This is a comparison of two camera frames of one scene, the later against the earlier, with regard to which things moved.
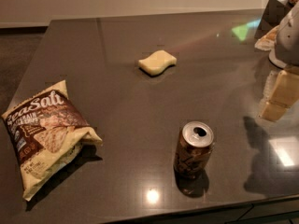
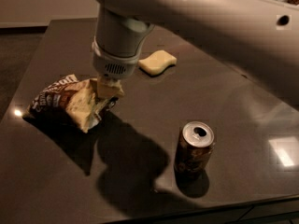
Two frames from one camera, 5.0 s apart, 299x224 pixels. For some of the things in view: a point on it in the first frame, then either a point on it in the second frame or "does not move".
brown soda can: [193, 148] does not move
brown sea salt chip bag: [48, 134] -> [71, 102]
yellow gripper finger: [286, 90] -> [113, 67]
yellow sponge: [156, 63] does not move
